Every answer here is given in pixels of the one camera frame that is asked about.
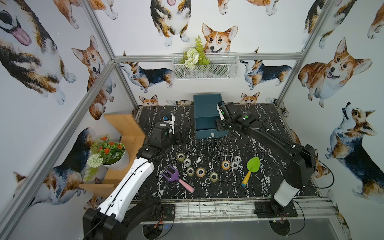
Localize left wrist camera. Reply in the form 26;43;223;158
163;114;176;134

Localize green toy shovel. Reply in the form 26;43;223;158
241;157;260;187

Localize orange tape roll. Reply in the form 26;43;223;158
196;168;206;178
221;161;231;170

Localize potted red flower plant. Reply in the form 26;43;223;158
84;135;130;182

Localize purple toy garden fork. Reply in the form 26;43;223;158
161;165;195;194

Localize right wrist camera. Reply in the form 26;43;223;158
217;105;225;121

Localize clear tape roll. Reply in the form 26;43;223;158
231;162;239;170
183;159;192;168
235;156;242;163

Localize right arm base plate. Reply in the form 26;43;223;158
254;199;298;219

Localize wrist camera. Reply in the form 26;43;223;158
163;114;176;134
217;105;225;121

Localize wooden corner shelf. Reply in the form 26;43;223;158
78;113;146;199

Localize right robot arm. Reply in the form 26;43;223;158
217;101;316;208

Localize white wire basket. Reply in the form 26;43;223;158
172;53;240;80

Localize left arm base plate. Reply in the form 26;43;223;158
149;204;176;222

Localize green tape roll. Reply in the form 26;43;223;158
210;172;219;183
187;167;195;177
177;153;186;162

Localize fern and white flowers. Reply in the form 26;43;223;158
180;35;210;70

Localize teal drawer cabinet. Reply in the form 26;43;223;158
194;94;229;139

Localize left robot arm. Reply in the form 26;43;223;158
83;117;182;240

